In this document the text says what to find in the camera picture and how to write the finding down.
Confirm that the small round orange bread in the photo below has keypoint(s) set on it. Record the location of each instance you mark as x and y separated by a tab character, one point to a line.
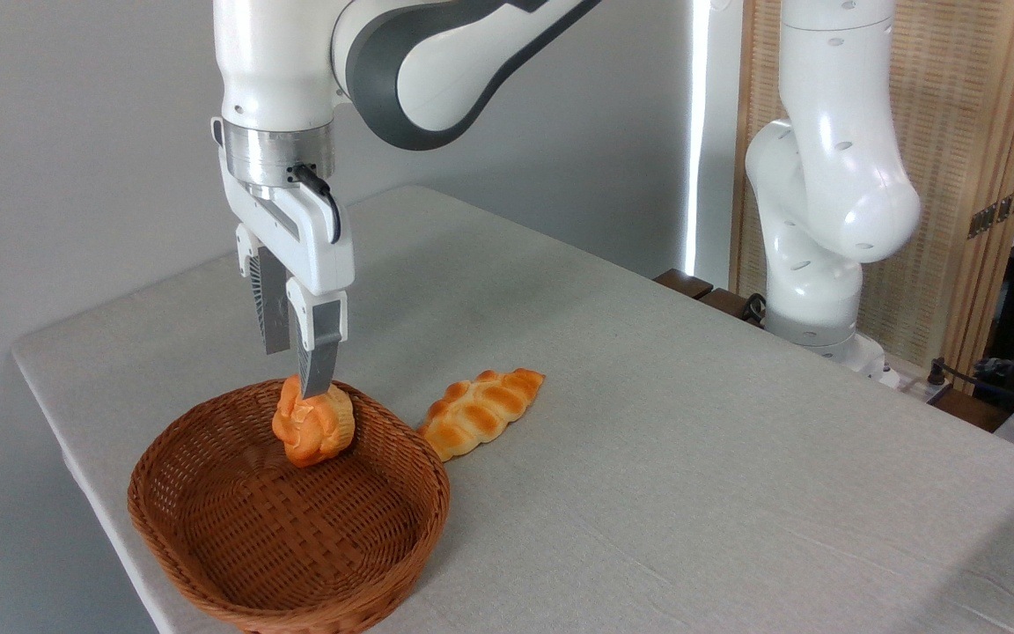
309	431

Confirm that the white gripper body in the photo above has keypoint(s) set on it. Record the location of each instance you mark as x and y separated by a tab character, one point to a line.
309	255

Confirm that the brown wicker basket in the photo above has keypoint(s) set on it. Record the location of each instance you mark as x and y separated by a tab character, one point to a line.
296	546

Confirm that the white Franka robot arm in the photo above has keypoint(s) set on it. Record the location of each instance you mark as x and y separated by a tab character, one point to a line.
278	62

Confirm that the dark brown wooden slat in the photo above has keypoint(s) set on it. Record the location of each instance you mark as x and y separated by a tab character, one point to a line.
725	305
683	283

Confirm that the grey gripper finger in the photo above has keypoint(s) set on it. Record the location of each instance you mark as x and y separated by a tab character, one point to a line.
318	352
271	308

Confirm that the grey tablecloth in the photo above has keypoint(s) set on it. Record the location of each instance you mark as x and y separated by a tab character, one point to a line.
692	440

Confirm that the long braided bread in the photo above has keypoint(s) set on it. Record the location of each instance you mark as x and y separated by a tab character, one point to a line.
476	409

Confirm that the brass screen hinge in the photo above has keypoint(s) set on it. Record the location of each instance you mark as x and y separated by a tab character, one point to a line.
995	214

